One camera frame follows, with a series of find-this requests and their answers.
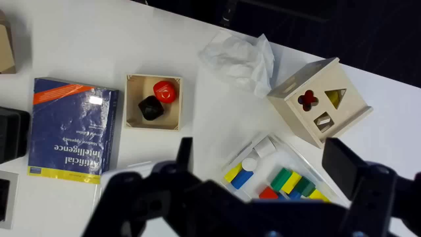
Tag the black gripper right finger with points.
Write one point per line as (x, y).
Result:
(372, 193)

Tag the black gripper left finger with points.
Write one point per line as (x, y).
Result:
(131, 198)

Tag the white paper towel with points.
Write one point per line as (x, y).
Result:
(241, 61)

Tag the yellow wooden block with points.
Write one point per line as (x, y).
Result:
(318, 196)
(231, 175)
(291, 182)

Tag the green wooden block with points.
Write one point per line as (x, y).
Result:
(280, 179)
(303, 186)

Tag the blue wooden block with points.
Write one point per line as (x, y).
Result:
(242, 180)
(295, 196)

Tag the wooden shape sorter box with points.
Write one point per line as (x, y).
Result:
(350, 110)

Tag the black toy piece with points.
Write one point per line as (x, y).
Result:
(151, 109)

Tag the blue hardcover textbook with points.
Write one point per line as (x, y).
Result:
(70, 127)

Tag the red wooden block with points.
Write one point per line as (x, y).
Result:
(268, 193)

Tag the clear plastic block tray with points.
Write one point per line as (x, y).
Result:
(264, 169)

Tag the red round toy piece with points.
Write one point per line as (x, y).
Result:
(166, 92)

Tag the white round wooden block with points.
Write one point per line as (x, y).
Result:
(249, 164)

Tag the flat black box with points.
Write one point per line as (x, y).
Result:
(12, 134)

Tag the brown cardboard box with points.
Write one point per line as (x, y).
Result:
(5, 48)

